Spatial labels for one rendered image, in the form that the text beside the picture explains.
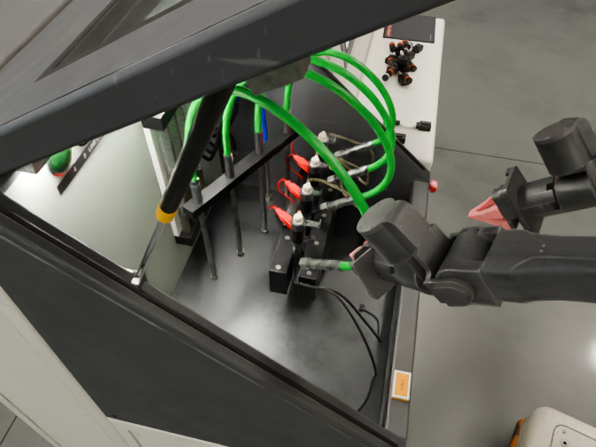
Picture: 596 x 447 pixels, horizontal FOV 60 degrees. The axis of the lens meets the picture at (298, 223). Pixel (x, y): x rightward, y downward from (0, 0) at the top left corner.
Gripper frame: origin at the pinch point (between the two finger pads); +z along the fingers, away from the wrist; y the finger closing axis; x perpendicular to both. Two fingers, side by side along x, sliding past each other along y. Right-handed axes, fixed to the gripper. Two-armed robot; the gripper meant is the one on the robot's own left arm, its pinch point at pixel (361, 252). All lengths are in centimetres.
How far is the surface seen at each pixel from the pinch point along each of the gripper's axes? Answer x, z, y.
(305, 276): 6.3, 24.4, 4.7
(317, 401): 12.3, -3.2, 19.4
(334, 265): 0.9, 5.2, 3.4
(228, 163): -20.6, 28.6, 3.5
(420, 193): 12.1, 34.1, -31.6
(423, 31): -15, 72, -81
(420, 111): 0, 49, -52
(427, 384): 93, 87, -22
